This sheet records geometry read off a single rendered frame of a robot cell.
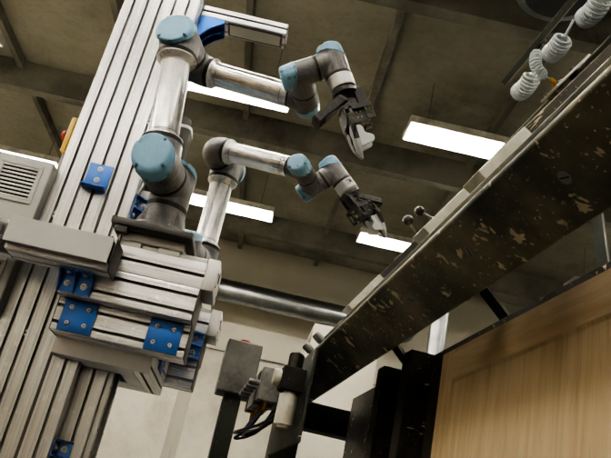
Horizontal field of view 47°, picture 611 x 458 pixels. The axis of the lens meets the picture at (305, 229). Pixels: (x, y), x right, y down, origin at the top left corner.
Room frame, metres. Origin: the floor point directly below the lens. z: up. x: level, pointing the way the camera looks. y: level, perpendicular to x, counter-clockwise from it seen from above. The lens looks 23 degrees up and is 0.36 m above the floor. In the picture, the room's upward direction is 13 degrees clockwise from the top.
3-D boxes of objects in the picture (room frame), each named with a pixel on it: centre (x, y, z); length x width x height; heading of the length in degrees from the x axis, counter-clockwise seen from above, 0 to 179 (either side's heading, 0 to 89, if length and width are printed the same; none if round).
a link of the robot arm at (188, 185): (1.88, 0.40, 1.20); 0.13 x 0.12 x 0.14; 167
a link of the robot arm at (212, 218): (2.50, 0.36, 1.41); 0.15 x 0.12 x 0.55; 157
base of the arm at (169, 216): (1.88, 0.40, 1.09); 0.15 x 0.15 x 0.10
